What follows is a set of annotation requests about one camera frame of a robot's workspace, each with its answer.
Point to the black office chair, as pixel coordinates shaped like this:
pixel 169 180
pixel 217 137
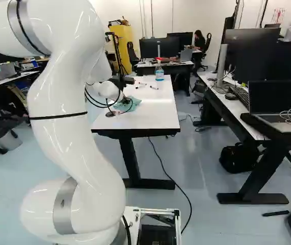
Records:
pixel 133 54

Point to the open grey laptop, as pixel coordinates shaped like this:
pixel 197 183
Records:
pixel 272 99

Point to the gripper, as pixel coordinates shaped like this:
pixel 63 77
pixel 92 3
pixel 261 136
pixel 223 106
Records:
pixel 117 81

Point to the large black monitor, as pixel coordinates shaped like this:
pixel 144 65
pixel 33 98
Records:
pixel 254 56

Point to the black keyboard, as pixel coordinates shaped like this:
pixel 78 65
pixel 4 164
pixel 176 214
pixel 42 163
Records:
pixel 240 95

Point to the yellow cabinet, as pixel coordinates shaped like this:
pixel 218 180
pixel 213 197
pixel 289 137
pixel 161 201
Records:
pixel 125 43

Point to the desk with black monitors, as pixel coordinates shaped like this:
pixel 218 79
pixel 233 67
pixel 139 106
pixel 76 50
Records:
pixel 165 67

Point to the green towel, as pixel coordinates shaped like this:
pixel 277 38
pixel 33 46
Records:
pixel 135 102

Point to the white table with black legs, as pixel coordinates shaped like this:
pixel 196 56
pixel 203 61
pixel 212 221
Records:
pixel 147 109

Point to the white desk with black legs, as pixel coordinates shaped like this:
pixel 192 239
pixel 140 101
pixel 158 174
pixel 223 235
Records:
pixel 239 120

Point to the person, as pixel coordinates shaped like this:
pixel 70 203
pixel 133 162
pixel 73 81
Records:
pixel 199 40

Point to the black bag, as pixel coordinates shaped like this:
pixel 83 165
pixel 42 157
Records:
pixel 238 158

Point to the black computer mouse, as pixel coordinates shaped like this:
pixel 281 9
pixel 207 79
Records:
pixel 230 96

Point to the black bar on floor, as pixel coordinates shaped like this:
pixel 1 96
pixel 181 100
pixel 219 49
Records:
pixel 275 213

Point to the black marker pen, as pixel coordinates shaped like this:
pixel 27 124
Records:
pixel 142 84
pixel 139 87
pixel 154 87

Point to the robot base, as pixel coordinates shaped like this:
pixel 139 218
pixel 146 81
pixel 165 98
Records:
pixel 158 224

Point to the clear spray bottle blue liquid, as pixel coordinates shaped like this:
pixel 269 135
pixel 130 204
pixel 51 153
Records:
pixel 159 74

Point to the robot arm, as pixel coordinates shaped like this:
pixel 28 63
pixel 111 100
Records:
pixel 66 107

